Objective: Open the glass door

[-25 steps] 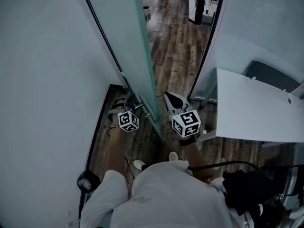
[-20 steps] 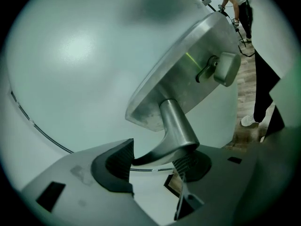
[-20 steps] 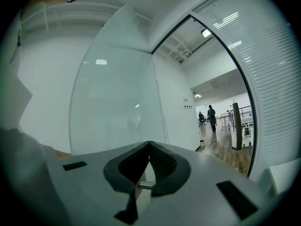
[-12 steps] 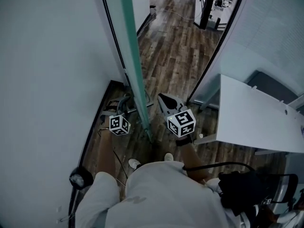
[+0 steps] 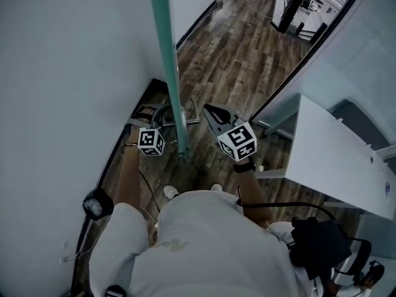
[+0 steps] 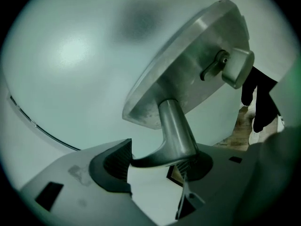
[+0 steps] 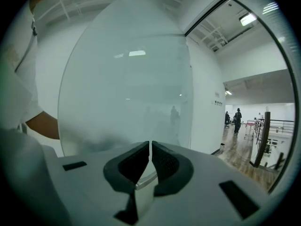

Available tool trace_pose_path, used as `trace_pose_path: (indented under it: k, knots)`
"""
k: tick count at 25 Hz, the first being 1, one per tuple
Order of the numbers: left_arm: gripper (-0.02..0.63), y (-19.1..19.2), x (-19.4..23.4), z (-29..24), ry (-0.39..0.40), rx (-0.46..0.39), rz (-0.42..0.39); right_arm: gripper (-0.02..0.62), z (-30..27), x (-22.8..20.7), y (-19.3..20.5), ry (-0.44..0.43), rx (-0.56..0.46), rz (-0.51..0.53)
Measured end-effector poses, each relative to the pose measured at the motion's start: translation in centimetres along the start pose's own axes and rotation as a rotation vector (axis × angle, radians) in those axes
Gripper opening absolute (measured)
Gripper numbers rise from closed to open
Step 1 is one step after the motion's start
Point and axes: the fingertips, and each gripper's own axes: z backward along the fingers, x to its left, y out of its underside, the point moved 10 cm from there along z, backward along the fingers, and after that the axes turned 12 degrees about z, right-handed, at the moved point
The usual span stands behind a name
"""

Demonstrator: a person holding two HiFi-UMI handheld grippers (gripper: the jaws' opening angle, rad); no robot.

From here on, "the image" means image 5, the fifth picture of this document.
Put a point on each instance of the frosted glass partition panel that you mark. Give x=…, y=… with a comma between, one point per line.
x=355, y=42

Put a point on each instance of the long dark grey desk divider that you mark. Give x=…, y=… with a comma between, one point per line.
x=359, y=125

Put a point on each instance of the frosted glass door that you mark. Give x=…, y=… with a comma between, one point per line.
x=168, y=57

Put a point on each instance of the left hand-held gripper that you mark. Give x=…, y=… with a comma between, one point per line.
x=151, y=141

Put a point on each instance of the person's right forearm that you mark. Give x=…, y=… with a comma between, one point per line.
x=252, y=190

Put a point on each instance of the black wristband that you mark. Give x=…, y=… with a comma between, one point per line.
x=244, y=167

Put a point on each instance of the black round device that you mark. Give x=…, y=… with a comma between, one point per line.
x=97, y=205

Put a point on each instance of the white desk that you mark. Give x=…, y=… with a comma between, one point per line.
x=325, y=150

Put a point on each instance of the white wall socket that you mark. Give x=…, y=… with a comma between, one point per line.
x=65, y=252

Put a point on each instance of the black metal stand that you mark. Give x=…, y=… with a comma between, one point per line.
x=292, y=8

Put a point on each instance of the person's white shirt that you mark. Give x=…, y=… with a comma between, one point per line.
x=201, y=243

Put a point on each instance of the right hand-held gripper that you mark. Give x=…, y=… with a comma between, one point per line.
x=238, y=141

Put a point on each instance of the white shoe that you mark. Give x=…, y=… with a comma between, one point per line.
x=170, y=191
x=216, y=187

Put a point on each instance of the black equipment pack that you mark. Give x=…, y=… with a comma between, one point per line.
x=318, y=246

